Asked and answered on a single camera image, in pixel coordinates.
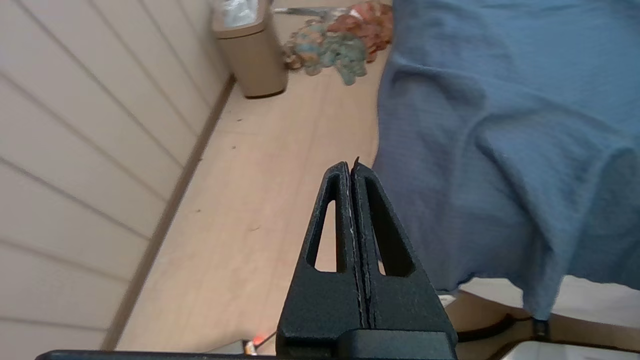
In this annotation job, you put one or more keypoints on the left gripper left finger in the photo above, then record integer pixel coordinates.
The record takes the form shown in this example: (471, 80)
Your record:
(320, 305)

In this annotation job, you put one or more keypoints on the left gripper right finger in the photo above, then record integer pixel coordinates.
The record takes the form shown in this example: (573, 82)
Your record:
(410, 305)

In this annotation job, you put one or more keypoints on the blue-sheeted bed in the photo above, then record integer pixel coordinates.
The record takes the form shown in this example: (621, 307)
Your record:
(500, 125)

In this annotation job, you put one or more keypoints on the brown trash bin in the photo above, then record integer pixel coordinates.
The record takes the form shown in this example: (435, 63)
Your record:
(255, 60)

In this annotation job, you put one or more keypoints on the thin metal stick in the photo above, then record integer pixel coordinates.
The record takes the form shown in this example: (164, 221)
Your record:
(305, 11)

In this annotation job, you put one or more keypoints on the clear plastic bin bag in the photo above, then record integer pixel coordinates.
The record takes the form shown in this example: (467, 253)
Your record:
(239, 11)

